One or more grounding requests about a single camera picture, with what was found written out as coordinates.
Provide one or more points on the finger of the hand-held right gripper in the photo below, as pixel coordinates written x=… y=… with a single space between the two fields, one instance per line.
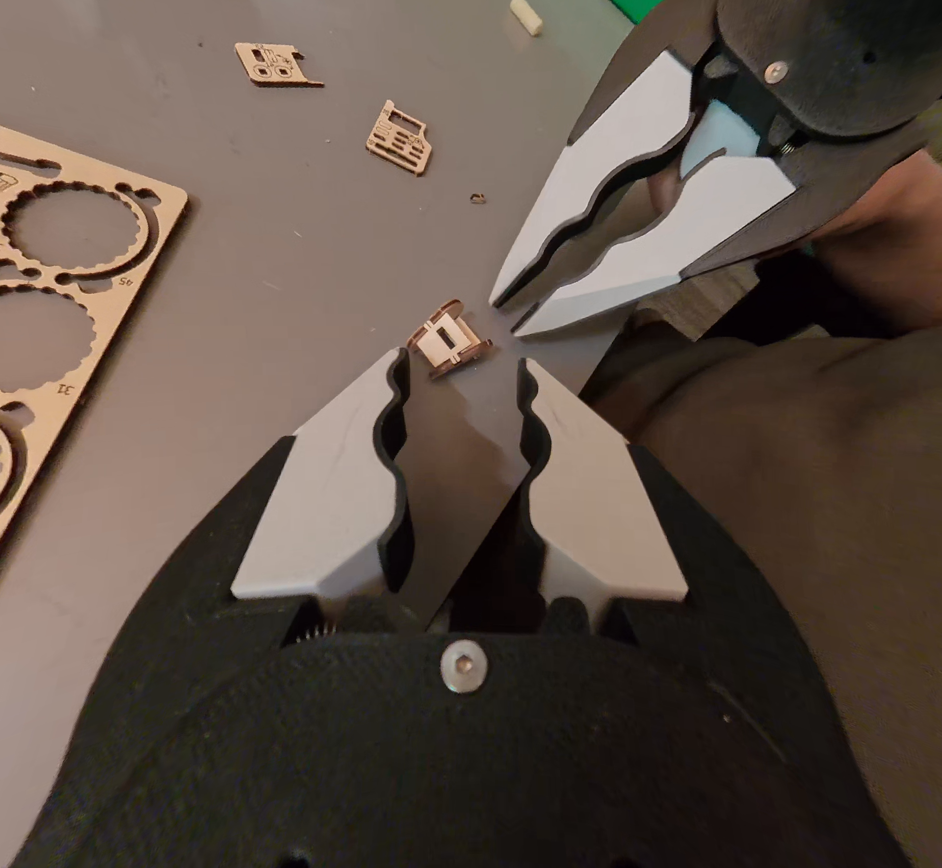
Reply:
x=699 y=221
x=618 y=132

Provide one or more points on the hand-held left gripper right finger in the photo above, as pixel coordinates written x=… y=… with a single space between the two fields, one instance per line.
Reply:
x=603 y=515

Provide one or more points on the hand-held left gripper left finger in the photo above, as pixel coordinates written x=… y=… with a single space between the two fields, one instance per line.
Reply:
x=316 y=500

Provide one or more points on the small assembled wooden puzzle part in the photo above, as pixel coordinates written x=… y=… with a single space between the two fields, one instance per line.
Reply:
x=445 y=342

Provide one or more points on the grey desk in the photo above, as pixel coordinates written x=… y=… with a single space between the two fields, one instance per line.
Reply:
x=294 y=272

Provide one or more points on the small white block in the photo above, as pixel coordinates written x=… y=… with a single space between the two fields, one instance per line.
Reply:
x=526 y=15

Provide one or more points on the person's dark brown clothing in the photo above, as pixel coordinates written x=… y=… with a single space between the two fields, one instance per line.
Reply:
x=780 y=478

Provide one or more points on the flat wooden piece with slots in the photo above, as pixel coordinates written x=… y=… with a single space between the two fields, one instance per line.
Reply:
x=397 y=140

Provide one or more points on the laser-cut wooden puzzle sheet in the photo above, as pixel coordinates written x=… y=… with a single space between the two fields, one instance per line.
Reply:
x=143 y=243

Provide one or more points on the flat wooden piece with notch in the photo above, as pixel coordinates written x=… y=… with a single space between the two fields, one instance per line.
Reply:
x=276 y=66

